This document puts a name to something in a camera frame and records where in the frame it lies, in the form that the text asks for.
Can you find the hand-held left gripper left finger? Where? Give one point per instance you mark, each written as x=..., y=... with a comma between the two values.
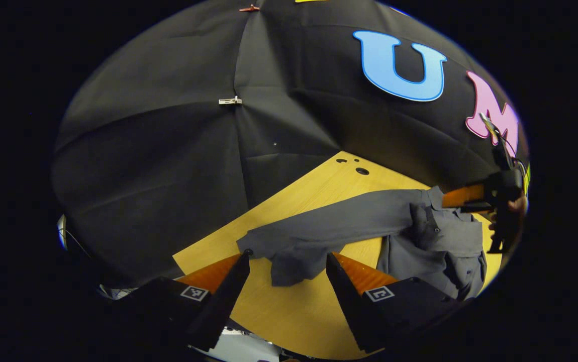
x=228, y=289

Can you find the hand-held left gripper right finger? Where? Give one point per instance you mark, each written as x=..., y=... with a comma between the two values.
x=344, y=296

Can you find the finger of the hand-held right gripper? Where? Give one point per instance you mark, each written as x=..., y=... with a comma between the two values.
x=462, y=196

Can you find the grey collared shirt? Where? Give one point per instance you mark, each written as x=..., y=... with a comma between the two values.
x=329, y=231

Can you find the black backdrop cloth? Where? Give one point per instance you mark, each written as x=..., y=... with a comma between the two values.
x=168, y=151

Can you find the white cloth clip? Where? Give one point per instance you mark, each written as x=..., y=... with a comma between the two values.
x=230, y=101

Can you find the red cloth clip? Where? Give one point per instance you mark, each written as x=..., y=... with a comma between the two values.
x=249, y=8

